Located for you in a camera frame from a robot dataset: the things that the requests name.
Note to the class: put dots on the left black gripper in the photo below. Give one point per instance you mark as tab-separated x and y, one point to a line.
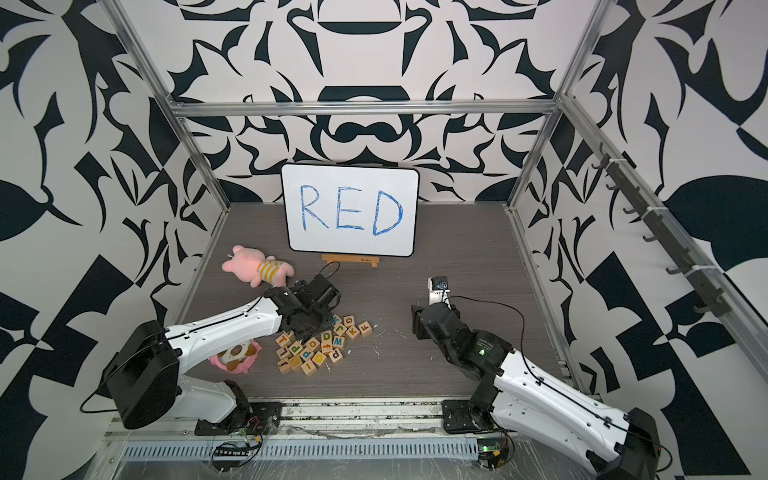
328	324

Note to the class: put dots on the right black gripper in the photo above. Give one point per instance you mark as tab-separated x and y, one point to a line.
417	325

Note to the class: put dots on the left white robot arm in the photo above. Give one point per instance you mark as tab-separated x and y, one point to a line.
147	378

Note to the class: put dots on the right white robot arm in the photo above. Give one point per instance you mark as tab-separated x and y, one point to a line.
513	394

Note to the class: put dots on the wooden block letter J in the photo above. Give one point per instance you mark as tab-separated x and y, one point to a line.
339	330

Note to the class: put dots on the wooden block letter F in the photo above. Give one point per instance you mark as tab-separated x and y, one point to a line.
365	328

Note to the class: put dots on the wooden block brown K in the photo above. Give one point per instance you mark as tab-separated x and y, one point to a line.
352	332

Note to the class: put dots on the small wooden easel stand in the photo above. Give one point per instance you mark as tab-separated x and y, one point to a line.
373	261

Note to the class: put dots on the wooden block purple P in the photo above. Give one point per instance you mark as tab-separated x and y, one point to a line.
336	356

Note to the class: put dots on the pink plush bear toy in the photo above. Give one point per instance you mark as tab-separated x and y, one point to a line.
252	266

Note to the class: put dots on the pink donut plush toy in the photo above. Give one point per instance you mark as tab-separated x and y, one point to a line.
237	359

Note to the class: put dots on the whiteboard with RED writing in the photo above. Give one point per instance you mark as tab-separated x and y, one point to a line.
350	210

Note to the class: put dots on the right electronics board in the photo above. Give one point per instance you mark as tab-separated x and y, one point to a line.
495	452

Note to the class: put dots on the electronics board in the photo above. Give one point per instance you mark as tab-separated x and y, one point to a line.
232	455
495	452

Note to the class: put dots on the left electronics board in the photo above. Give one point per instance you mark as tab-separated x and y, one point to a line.
232	455

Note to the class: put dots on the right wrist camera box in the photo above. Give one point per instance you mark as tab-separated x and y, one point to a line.
438	290

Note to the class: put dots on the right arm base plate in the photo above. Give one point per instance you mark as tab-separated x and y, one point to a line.
463	417

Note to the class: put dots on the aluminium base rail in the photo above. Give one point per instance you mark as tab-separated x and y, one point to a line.
343	418

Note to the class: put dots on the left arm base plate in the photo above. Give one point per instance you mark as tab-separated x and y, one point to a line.
257	419

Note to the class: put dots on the wall hook rack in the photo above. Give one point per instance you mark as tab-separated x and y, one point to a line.
667	232

